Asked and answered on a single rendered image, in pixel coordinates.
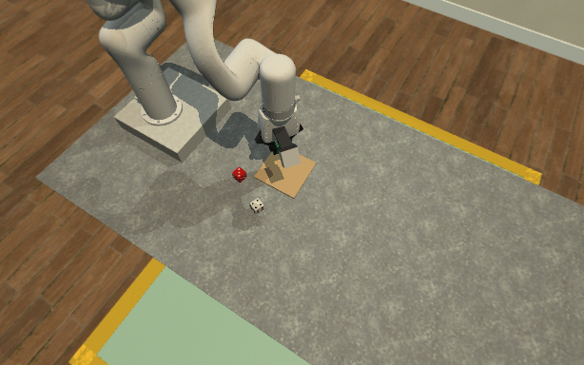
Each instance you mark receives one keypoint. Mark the white die with black pips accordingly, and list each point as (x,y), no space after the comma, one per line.
(257,206)

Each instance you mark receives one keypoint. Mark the tan flat mat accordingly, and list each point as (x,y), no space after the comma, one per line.
(289,180)

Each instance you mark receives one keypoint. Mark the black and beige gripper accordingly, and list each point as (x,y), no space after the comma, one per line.
(266,125)

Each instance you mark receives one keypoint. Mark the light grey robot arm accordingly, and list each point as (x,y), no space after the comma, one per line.
(127,39)

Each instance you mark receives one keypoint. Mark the red die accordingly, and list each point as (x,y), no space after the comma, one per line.
(239,174)

